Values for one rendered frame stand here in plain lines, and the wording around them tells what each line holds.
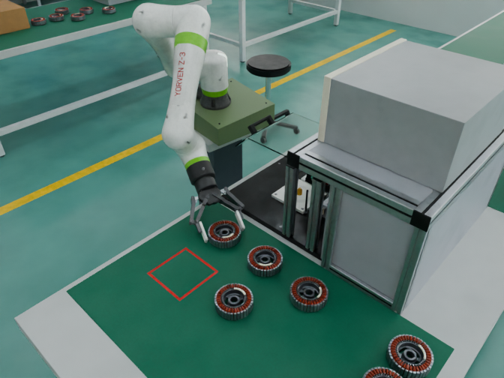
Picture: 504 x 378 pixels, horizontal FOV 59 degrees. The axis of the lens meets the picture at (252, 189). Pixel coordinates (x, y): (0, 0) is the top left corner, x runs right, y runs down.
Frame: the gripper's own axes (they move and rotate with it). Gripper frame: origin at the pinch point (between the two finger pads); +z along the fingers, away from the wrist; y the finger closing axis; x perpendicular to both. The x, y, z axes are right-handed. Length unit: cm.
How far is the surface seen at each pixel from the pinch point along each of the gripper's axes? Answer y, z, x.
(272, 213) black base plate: -19.9, -1.7, -1.4
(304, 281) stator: -12.8, 26.6, 16.9
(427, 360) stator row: -27, 57, 35
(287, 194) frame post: -18.4, -0.3, 19.3
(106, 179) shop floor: 21, -102, -150
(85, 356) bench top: 51, 24, 11
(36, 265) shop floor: 72, -46, -117
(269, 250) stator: -9.4, 12.7, 8.7
